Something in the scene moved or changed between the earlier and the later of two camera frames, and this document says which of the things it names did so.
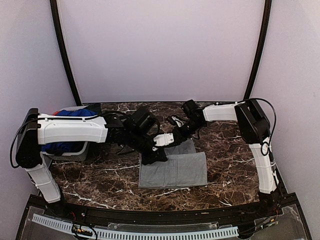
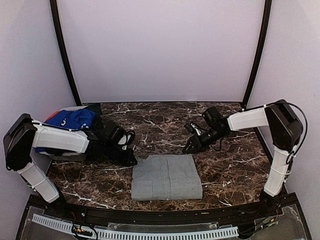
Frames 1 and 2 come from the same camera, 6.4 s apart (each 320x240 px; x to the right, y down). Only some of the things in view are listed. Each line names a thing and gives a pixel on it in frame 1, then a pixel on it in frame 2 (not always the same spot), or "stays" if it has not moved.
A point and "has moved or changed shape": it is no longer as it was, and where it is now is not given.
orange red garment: [55, 113] stays
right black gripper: [180, 136] → [198, 146]
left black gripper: [160, 155] → [127, 159]
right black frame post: [248, 93] stays
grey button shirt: [185, 166] has moved or changed shape
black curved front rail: [78, 212] stays
